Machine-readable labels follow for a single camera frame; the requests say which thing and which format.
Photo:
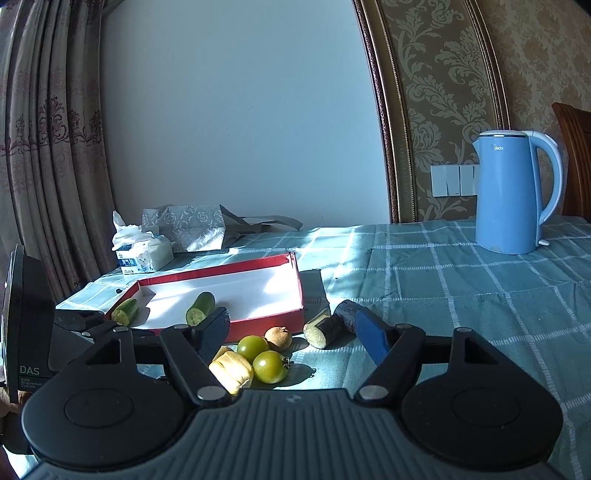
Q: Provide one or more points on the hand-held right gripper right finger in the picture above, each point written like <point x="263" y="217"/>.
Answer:
<point x="371" y="337"/>

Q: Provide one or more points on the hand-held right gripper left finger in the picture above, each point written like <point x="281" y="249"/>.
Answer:
<point x="216" y="328"/>

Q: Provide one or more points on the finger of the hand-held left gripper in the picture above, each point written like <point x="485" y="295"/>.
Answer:
<point x="78" y="319"/>
<point x="99" y="330"/>

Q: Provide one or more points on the cucumber piece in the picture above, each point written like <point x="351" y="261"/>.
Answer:
<point x="125" y="311"/>
<point x="201" y="307"/>

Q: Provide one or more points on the purple sweet potato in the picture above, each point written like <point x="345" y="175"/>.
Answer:
<point x="345" y="311"/>

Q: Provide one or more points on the green tomato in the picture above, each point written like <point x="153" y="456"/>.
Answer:
<point x="252" y="347"/>
<point x="270" y="367"/>

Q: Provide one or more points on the red cardboard box lid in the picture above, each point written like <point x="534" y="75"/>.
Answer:
<point x="258" y="323"/>

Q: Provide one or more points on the yellow fruit piece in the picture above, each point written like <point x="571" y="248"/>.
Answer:
<point x="231" y="371"/>

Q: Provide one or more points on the brown round fruit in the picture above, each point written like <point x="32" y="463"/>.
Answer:
<point x="278" y="338"/>

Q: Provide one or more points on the white tissue pack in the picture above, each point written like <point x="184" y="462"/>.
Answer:
<point x="145" y="251"/>

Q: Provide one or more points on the green checked tablecloth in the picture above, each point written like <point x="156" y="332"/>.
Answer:
<point x="461" y="295"/>

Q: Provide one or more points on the grey patterned bag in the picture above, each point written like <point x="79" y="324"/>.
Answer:
<point x="194" y="226"/>

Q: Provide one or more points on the patterned curtain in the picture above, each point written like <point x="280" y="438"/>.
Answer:
<point x="51" y="138"/>

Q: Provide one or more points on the blue electric kettle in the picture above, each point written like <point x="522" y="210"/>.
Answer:
<point x="505" y="194"/>

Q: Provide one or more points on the wooden chair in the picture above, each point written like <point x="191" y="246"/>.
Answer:
<point x="577" y="157"/>

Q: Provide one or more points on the white wall switch panel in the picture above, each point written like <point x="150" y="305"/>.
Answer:
<point x="452" y="180"/>

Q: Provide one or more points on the ornate wooden wall trim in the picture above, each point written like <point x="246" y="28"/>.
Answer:
<point x="392" y="115"/>

